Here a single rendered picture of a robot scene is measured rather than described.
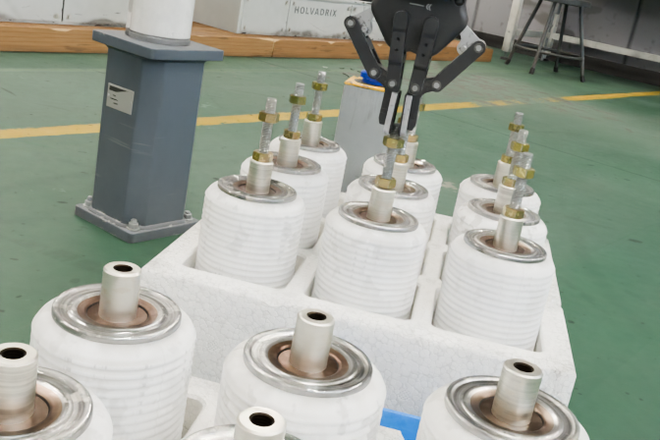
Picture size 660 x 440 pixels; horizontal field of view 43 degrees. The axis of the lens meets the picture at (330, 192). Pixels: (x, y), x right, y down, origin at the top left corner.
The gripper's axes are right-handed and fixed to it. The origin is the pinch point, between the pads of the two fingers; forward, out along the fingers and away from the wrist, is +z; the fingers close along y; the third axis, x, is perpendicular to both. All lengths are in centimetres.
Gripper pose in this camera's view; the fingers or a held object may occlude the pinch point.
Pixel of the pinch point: (399, 112)
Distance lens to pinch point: 75.9
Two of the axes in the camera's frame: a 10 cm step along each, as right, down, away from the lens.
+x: -1.9, 2.4, -9.5
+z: -1.7, 9.5, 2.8
